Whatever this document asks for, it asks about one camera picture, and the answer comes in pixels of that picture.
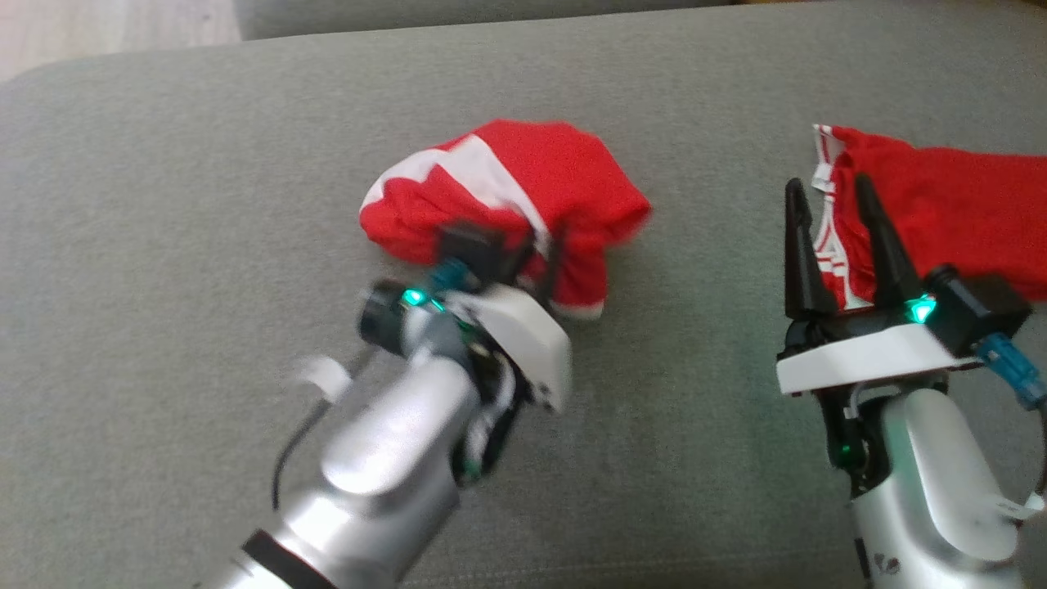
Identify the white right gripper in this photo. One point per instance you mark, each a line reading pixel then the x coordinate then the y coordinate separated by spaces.
pixel 867 356

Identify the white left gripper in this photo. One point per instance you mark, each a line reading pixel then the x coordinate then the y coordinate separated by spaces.
pixel 523 343

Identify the red shorts white stripe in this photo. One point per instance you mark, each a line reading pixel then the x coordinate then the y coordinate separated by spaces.
pixel 523 172

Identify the red white basketball jersey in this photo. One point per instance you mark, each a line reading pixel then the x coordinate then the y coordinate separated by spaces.
pixel 957 213

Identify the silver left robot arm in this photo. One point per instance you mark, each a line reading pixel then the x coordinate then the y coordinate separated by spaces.
pixel 376 474

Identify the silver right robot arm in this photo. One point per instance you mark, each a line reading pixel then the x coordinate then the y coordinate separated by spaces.
pixel 932 507

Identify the grey sofa back cushion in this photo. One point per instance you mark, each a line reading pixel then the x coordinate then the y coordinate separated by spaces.
pixel 491 15

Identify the grey sofa seat cushion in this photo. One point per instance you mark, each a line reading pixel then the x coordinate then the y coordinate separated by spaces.
pixel 164 204

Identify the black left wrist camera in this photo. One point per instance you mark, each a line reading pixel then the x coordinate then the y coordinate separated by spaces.
pixel 473 249

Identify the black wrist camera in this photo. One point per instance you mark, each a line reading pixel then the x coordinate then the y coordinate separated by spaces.
pixel 473 249
pixel 977 311

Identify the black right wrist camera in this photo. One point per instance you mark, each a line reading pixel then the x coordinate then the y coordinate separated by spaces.
pixel 977 311

